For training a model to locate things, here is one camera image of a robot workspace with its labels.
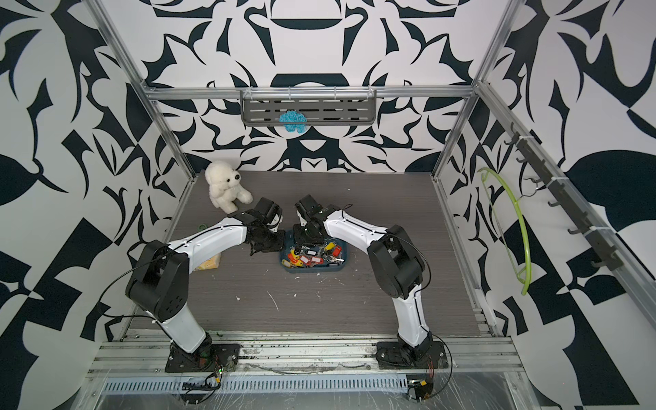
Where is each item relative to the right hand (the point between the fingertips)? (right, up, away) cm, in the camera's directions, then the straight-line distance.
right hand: (296, 236), depth 92 cm
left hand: (-4, -2, 0) cm, 5 cm away
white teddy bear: (-28, +18, +5) cm, 33 cm away
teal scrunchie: (-1, +42, -1) cm, 42 cm away
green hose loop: (+61, -7, -28) cm, 67 cm away
